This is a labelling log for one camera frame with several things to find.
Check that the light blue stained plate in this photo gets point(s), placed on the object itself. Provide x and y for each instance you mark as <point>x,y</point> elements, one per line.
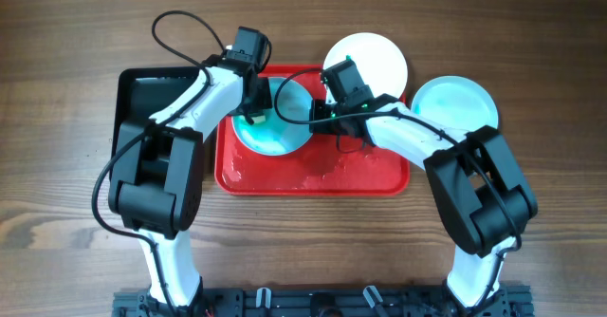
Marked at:
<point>276,137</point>

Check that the black plastic tray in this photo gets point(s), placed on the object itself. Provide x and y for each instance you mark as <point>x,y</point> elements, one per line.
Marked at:
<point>144,91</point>

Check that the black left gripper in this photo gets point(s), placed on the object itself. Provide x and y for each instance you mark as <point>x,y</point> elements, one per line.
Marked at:
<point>264,103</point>

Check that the red plastic tray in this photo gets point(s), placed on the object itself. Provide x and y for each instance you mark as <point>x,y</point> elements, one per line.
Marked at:
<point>324,166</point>

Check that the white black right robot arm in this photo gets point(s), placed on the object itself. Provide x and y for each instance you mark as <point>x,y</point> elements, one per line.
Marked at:
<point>479,189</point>

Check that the green yellow sponge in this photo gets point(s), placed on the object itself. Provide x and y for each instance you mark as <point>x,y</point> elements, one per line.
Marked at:
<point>255,118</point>

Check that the white stained plate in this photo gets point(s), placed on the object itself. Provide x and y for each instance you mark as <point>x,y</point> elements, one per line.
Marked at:
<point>379,61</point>

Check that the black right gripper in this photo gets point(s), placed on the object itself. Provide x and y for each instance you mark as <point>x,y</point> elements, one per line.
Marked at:
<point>317,108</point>

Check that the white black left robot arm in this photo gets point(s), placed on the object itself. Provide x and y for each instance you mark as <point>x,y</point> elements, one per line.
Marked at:
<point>164,116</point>

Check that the light green stained plate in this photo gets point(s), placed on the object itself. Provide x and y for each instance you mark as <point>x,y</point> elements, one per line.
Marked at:
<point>456,102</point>

